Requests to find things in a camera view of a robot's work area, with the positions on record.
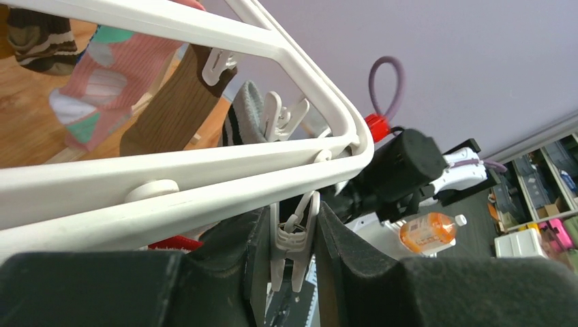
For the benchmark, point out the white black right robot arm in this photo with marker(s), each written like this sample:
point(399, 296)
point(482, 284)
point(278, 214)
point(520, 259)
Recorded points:
point(410, 172)

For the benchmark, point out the pink green hanging sock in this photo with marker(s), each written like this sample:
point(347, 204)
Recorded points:
point(116, 69)

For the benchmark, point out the grey black-striped hanging sock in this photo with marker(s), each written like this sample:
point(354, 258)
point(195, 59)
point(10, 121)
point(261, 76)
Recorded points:
point(242, 123)

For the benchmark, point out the tan hanging sock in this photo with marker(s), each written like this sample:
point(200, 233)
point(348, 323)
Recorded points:
point(178, 110)

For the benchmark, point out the orange plastic bottle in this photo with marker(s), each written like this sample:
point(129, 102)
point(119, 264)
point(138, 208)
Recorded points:
point(431, 233)

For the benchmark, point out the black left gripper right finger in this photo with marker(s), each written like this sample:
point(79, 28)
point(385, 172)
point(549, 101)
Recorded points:
point(359, 285)

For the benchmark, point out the red santa snowflake sock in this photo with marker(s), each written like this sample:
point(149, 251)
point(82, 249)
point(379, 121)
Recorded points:
point(176, 243)

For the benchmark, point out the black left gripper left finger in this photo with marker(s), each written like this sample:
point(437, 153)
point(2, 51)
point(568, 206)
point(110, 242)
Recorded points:
point(222, 283)

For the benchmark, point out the brown white striped hanging sock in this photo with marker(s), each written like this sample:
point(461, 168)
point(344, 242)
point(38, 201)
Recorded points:
point(43, 43)

